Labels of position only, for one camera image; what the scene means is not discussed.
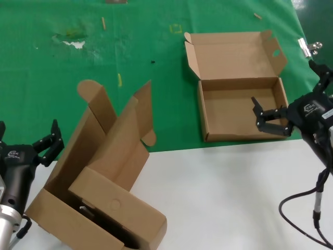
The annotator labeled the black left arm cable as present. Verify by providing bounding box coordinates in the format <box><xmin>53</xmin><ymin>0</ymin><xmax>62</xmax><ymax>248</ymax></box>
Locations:
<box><xmin>9</xmin><ymin>215</ymin><xmax>33</xmax><ymax>250</ymax></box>

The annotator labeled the brown paper mailer box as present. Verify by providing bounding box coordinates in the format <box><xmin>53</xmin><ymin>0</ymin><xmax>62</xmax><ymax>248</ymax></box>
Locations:
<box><xmin>184</xmin><ymin>30</ymin><xmax>289</xmax><ymax>143</ymax></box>

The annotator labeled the large open cardboard carton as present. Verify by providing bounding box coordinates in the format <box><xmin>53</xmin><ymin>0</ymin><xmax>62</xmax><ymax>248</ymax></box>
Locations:
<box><xmin>25</xmin><ymin>79</ymin><xmax>138</xmax><ymax>250</ymax></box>

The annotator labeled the closed paper box circle mark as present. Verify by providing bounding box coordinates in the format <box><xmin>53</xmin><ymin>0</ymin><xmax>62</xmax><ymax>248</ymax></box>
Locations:
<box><xmin>68</xmin><ymin>166</ymin><xmax>168</xmax><ymax>250</ymax></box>

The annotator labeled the thin black cable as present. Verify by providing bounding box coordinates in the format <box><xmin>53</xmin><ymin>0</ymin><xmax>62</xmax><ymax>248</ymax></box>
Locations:
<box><xmin>278</xmin><ymin>166</ymin><xmax>333</xmax><ymax>248</ymax></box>

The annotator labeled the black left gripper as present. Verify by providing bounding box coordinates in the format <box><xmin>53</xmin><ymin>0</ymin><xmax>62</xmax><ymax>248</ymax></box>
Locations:
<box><xmin>0</xmin><ymin>119</ymin><xmax>65</xmax><ymax>213</ymax></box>

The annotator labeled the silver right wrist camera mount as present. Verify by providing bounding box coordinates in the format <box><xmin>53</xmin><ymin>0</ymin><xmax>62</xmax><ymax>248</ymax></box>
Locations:
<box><xmin>322</xmin><ymin>105</ymin><xmax>333</xmax><ymax>146</ymax></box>

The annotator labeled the green table cloth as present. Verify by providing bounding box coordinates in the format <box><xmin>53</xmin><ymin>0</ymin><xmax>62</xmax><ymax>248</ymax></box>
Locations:
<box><xmin>0</xmin><ymin>0</ymin><xmax>329</xmax><ymax>164</ymax></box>

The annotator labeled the folded brown paper box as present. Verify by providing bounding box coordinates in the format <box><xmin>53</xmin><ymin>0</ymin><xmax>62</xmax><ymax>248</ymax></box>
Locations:
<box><xmin>89</xmin><ymin>79</ymin><xmax>157</xmax><ymax>193</ymax></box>

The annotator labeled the black cable grey connector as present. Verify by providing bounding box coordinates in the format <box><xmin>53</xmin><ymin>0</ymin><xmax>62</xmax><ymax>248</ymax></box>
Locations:
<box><xmin>313</xmin><ymin>169</ymin><xmax>333</xmax><ymax>244</ymax></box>

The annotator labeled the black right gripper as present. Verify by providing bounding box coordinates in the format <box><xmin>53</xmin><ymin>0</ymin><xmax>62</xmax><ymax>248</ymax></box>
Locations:
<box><xmin>251</xmin><ymin>59</ymin><xmax>333</xmax><ymax>170</ymax></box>

